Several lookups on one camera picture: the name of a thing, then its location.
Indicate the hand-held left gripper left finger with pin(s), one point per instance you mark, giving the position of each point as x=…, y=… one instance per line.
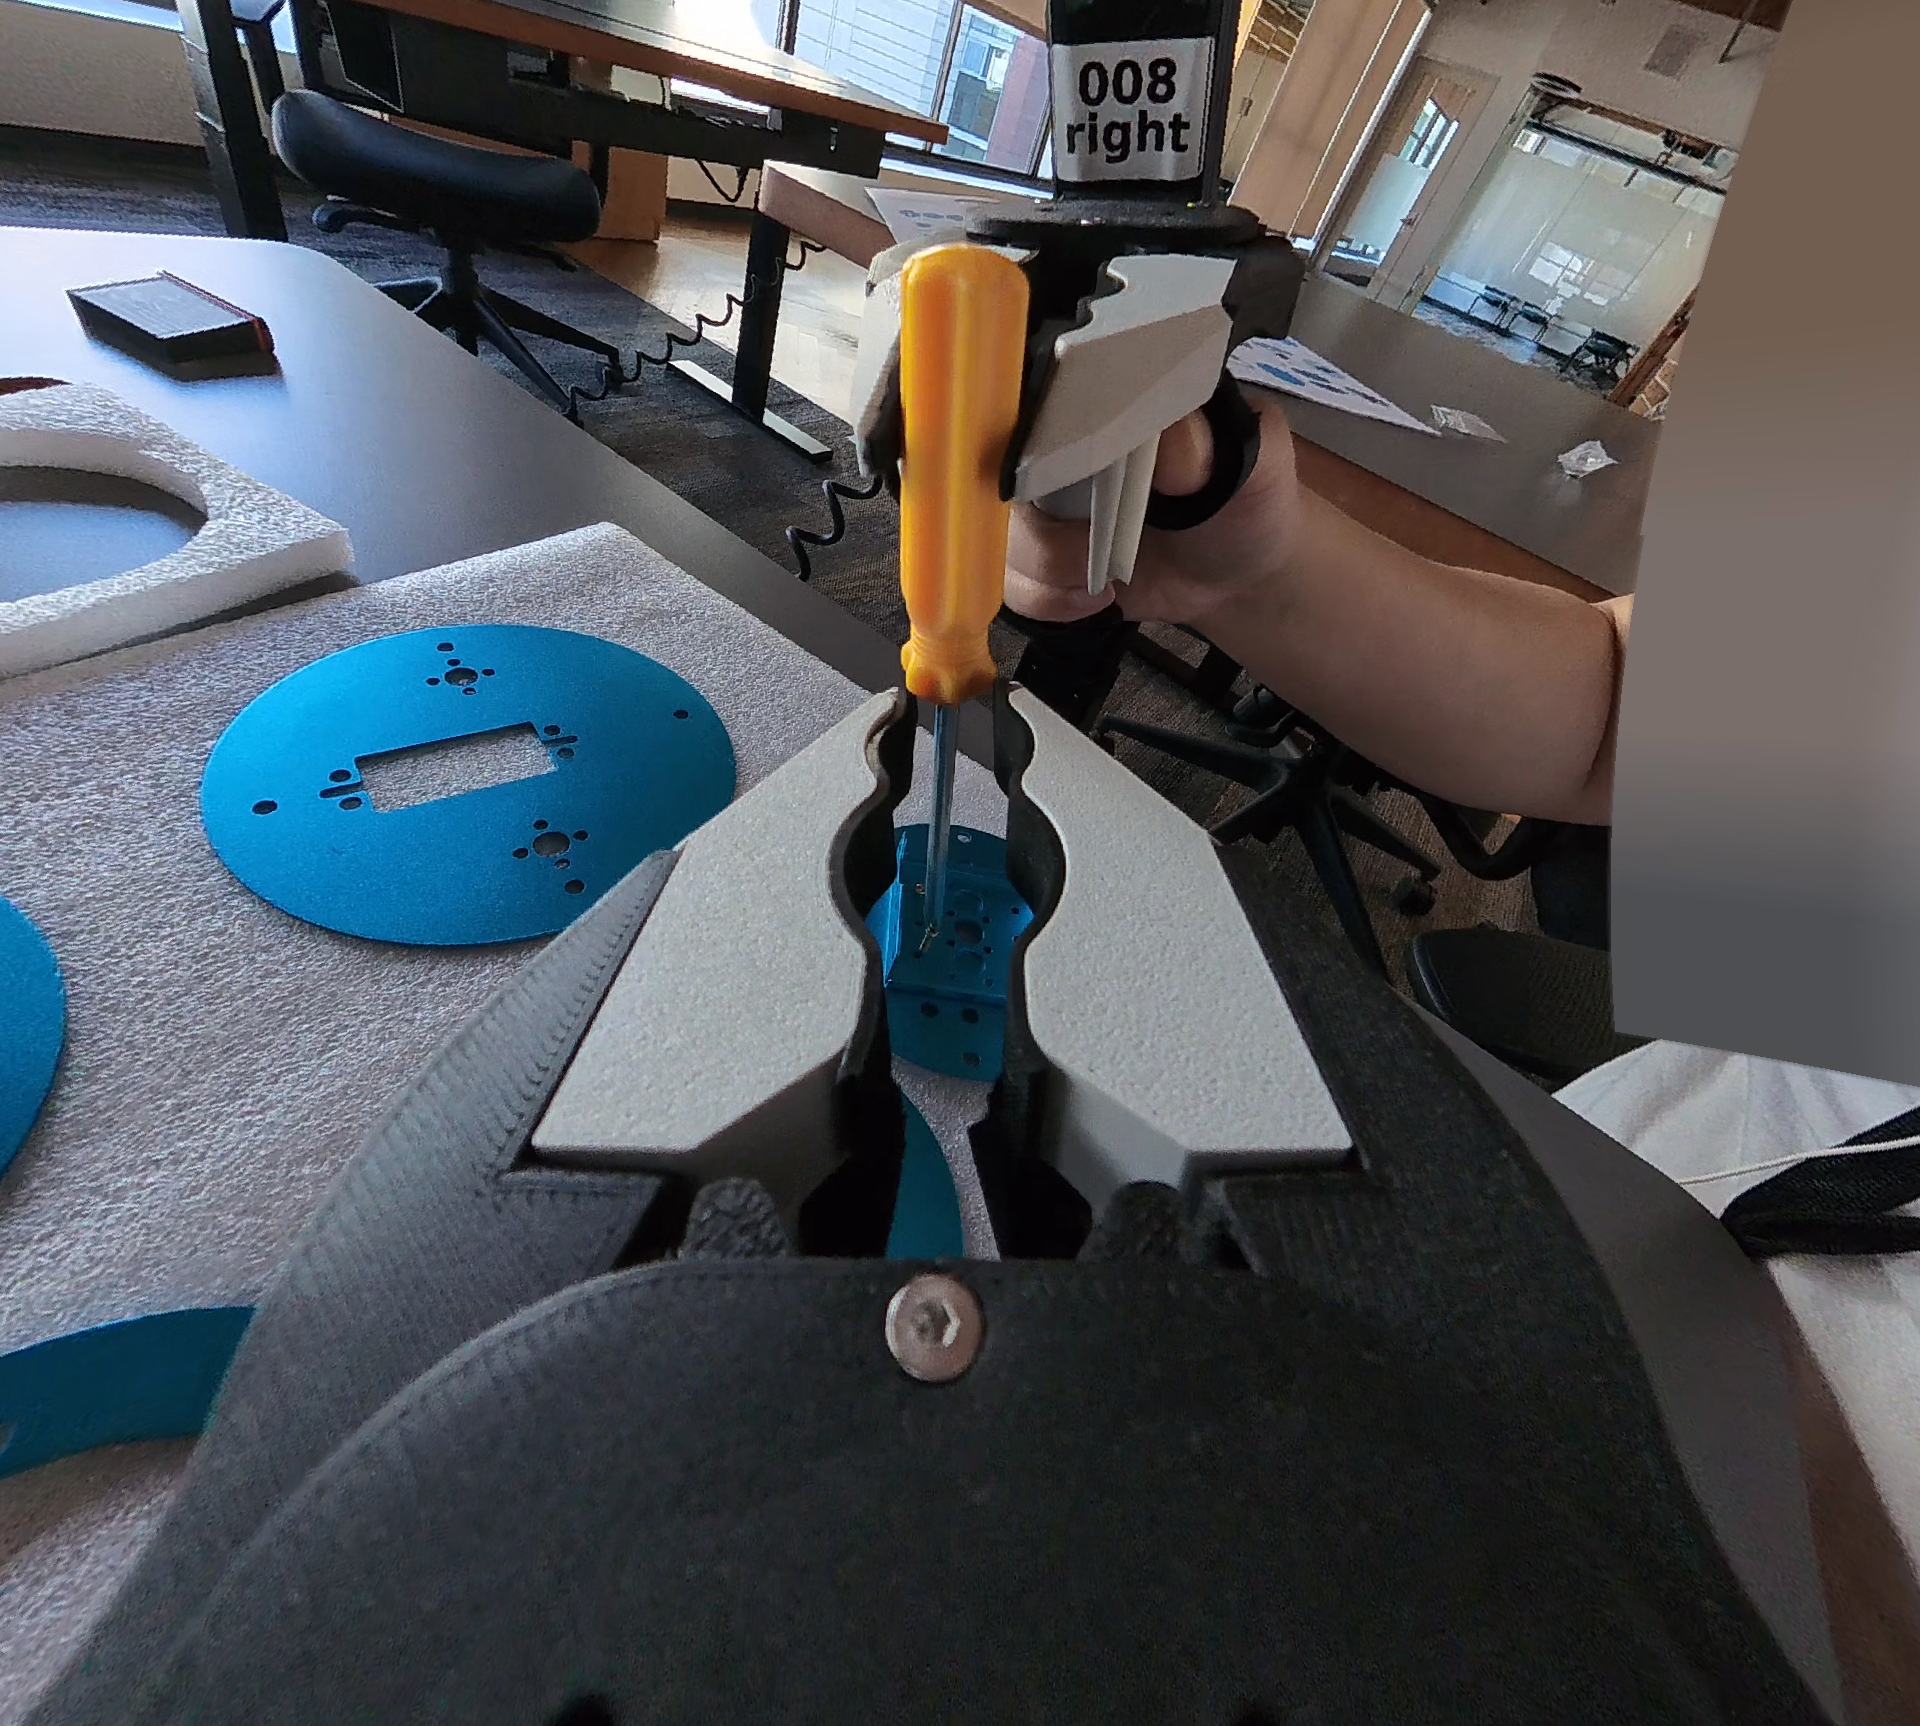
x=721, y=1007

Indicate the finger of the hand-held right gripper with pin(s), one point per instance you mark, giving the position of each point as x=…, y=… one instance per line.
x=878, y=333
x=1138, y=354

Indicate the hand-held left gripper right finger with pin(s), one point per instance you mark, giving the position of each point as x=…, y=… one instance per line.
x=1187, y=1007

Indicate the blue metal bracket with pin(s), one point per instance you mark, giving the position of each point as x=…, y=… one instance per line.
x=959, y=1007

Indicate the person's right forearm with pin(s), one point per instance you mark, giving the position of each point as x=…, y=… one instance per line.
x=1440, y=692

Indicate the grey desk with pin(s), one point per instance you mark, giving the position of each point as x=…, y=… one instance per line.
x=449, y=437

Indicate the person's right hand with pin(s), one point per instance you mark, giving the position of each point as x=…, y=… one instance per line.
x=1215, y=574

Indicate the printed instruction booklet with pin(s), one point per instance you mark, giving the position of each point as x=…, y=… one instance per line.
x=1336, y=386

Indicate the black office chair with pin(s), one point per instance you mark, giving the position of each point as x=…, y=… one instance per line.
x=1290, y=780

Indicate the cardboard box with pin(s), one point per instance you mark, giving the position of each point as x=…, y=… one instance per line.
x=627, y=190

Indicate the small clear plastic bag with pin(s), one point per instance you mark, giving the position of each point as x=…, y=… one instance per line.
x=1463, y=421
x=1581, y=459

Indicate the blue disc with rectangular cutout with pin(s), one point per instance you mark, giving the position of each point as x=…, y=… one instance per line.
x=300, y=797

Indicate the black saddle stool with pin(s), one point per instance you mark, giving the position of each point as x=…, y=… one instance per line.
x=435, y=175

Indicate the white foam sheet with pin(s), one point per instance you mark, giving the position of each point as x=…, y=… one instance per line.
x=149, y=1007

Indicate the small black box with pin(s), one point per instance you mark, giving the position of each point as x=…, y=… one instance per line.
x=166, y=324

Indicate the white foam block with hole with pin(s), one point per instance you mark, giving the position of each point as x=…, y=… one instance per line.
x=90, y=421

